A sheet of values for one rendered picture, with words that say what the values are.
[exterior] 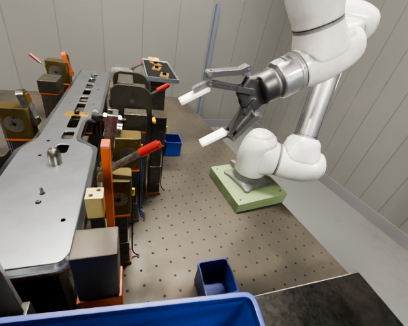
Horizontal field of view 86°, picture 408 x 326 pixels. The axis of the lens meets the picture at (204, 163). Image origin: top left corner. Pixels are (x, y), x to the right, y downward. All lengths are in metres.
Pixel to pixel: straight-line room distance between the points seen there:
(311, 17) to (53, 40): 2.57
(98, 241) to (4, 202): 0.41
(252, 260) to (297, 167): 0.44
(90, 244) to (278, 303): 0.33
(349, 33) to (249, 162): 0.62
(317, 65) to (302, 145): 0.53
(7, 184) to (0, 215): 0.10
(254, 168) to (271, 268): 0.42
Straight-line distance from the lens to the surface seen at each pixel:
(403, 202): 2.73
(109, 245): 0.26
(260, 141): 1.00
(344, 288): 0.56
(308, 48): 0.57
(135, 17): 2.86
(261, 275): 0.90
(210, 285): 0.81
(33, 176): 0.71
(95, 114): 0.50
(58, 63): 1.57
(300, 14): 0.56
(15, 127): 1.02
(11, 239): 0.57
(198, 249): 0.88
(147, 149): 0.54
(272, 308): 0.46
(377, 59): 2.83
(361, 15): 1.14
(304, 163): 1.06
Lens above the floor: 1.41
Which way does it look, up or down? 33 degrees down
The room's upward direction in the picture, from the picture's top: 12 degrees clockwise
